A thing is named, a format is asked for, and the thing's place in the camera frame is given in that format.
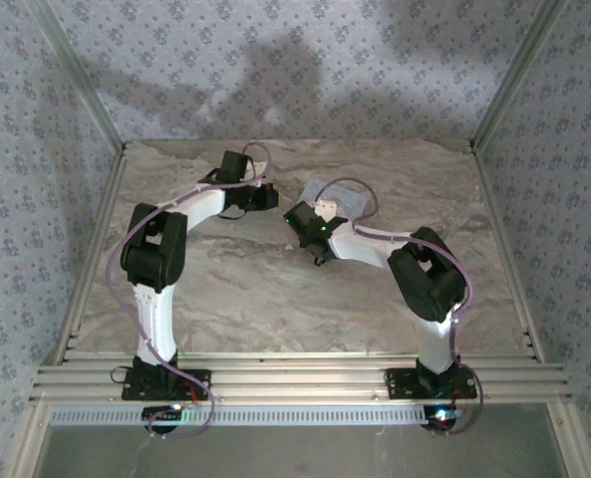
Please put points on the blue cartoon tin box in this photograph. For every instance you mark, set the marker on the blue cartoon tin box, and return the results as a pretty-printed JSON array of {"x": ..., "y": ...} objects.
[{"x": 350, "y": 199}]

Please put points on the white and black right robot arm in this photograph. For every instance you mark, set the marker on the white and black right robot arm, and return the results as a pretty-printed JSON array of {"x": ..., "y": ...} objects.
[{"x": 434, "y": 338}]

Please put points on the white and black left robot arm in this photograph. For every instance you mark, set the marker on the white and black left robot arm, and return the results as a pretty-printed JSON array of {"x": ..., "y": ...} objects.
[{"x": 155, "y": 318}]

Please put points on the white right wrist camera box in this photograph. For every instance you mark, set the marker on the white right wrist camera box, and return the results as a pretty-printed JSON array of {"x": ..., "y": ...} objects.
[{"x": 326, "y": 209}]

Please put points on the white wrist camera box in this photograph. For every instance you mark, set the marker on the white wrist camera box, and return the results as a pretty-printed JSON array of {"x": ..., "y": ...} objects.
[
  {"x": 260, "y": 167},
  {"x": 326, "y": 209}
]

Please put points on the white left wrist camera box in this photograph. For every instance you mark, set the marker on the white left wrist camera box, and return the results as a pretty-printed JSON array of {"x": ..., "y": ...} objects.
[{"x": 260, "y": 167}]

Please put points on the aluminium side rail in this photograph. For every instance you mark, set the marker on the aluminium side rail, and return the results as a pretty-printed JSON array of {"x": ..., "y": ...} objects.
[
  {"x": 499, "y": 224},
  {"x": 103, "y": 219}
]

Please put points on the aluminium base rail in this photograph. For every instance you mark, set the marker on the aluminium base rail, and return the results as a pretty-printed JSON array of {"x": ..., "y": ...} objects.
[{"x": 300, "y": 383}]

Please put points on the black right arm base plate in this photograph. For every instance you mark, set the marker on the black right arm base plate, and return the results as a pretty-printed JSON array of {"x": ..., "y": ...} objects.
[{"x": 399, "y": 383}]

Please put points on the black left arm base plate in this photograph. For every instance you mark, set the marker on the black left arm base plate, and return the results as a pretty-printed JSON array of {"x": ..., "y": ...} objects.
[{"x": 198, "y": 381}]

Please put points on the aluminium frame post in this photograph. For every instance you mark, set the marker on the aluminium frame post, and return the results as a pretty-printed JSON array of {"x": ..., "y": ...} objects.
[
  {"x": 76, "y": 74},
  {"x": 519, "y": 70}
]

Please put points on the aluminium frame leg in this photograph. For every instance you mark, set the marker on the aluminium frame leg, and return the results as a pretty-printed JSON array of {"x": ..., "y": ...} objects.
[
  {"x": 28, "y": 443},
  {"x": 571, "y": 443}
]

